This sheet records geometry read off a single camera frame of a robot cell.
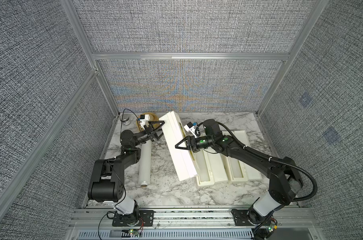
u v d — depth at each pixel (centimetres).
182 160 68
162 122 73
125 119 110
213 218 75
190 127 73
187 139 66
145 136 72
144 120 76
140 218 73
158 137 80
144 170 87
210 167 84
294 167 43
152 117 110
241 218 73
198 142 69
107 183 46
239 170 83
